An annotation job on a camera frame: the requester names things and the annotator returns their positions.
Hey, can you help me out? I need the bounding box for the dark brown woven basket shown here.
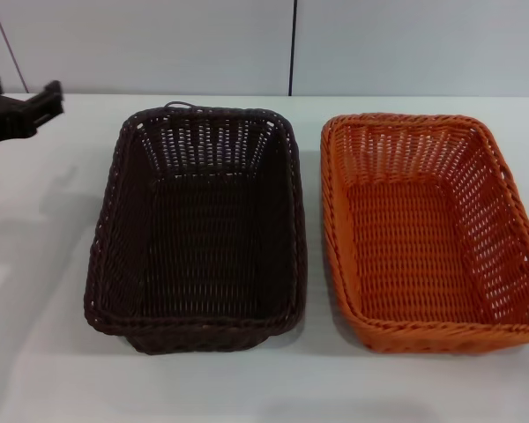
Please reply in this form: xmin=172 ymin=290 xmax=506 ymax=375
xmin=83 ymin=100 xmax=310 ymax=354

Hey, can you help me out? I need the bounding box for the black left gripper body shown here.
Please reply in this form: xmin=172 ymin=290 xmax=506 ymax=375
xmin=0 ymin=93 xmax=40 ymax=152

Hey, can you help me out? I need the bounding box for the orange woven basket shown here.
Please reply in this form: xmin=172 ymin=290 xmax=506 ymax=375
xmin=320 ymin=112 xmax=529 ymax=354

